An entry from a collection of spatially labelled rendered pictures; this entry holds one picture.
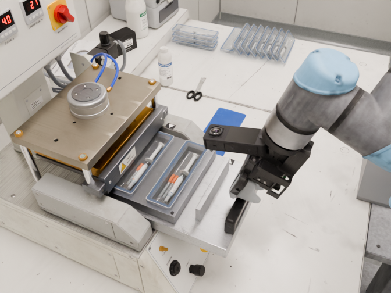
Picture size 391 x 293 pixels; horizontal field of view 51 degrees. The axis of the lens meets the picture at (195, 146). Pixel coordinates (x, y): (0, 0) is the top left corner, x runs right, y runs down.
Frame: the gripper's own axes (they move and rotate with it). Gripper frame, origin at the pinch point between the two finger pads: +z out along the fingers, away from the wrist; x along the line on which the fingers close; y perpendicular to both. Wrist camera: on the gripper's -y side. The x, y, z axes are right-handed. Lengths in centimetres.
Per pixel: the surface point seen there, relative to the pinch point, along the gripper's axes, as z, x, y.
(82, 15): 40, 75, -78
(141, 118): 2.0, 7.7, -23.9
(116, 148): 2.2, -2.4, -24.2
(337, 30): 81, 243, 32
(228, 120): 29, 48, -7
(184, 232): 5.1, -10.3, -4.4
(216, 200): 4.1, -0.8, -1.4
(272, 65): 27, 84, -2
